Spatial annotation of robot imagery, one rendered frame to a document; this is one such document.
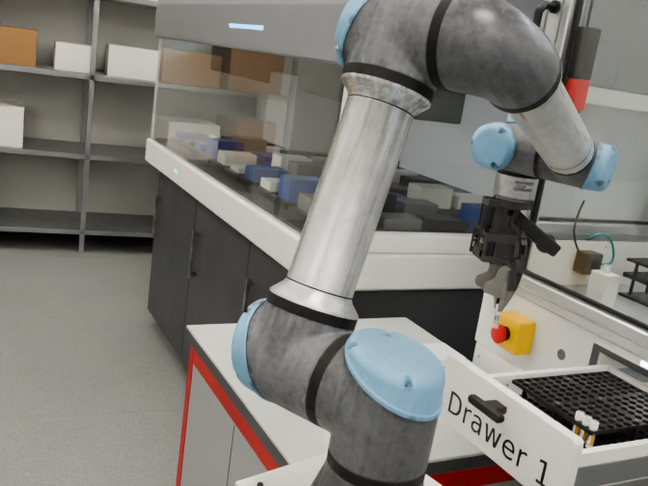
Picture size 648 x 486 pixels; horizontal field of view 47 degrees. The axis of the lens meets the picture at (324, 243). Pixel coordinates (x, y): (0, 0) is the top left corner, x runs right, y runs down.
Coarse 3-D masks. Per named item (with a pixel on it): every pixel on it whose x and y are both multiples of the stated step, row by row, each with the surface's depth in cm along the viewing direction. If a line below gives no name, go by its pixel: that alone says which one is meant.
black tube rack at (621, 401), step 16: (544, 384) 123; (560, 384) 123; (576, 384) 124; (592, 384) 126; (608, 384) 127; (624, 384) 128; (528, 400) 123; (560, 400) 117; (576, 400) 118; (592, 400) 118; (608, 400) 120; (624, 400) 120; (640, 400) 121; (560, 416) 118; (592, 416) 113; (608, 416) 114; (624, 416) 115; (640, 416) 115; (608, 432) 109; (624, 432) 115; (640, 432) 117
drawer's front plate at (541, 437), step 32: (448, 384) 122; (480, 384) 114; (448, 416) 121; (480, 416) 114; (512, 416) 108; (544, 416) 104; (480, 448) 114; (544, 448) 102; (576, 448) 98; (544, 480) 102
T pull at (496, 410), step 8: (472, 400) 110; (480, 400) 110; (488, 400) 110; (496, 400) 111; (480, 408) 109; (488, 408) 108; (496, 408) 108; (504, 408) 109; (488, 416) 107; (496, 416) 106
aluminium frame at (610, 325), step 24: (552, 0) 149; (576, 0) 144; (552, 24) 148; (528, 216) 155; (528, 240) 156; (528, 288) 154; (552, 288) 147; (576, 312) 142; (600, 312) 136; (600, 336) 136; (624, 336) 132
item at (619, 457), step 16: (560, 368) 132; (576, 368) 133; (592, 368) 135; (608, 368) 136; (512, 384) 126; (640, 384) 130; (592, 448) 103; (608, 448) 104; (624, 448) 106; (640, 448) 107; (592, 464) 103; (608, 464) 104; (624, 464) 106; (640, 464) 108; (576, 480) 102; (592, 480) 104; (608, 480) 106; (624, 480) 107
